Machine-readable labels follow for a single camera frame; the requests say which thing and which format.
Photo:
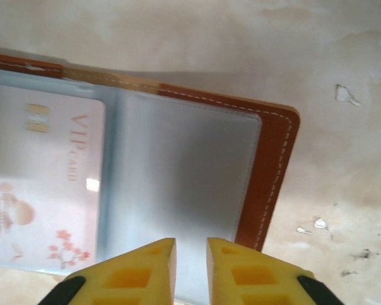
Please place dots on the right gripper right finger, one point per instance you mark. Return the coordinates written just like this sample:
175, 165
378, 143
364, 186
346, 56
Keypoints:
257, 279

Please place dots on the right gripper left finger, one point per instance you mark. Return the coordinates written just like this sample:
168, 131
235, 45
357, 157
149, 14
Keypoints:
130, 279

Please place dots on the brown leather card holder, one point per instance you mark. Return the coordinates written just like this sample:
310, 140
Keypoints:
273, 152

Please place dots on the pink flowered VIP card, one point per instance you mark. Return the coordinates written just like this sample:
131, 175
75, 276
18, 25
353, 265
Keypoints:
50, 152

